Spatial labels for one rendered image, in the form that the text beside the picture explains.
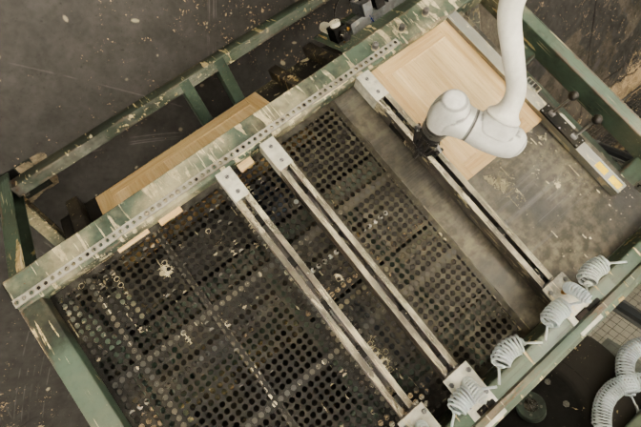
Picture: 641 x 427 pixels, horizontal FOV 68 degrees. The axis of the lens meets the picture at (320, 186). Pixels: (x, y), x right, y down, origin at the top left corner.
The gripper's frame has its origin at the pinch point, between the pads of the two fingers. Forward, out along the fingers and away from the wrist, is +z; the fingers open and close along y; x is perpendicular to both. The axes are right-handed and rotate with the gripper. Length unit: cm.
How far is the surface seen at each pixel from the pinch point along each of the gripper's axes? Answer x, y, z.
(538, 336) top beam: -12, 72, -1
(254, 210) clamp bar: -59, -20, 5
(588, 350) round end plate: 16, 101, 37
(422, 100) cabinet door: 18.6, -16.2, 6.8
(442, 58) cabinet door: 37.7, -25.2, 6.8
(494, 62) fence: 52, -11, 4
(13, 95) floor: -108, -129, 32
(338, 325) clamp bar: -61, 29, 5
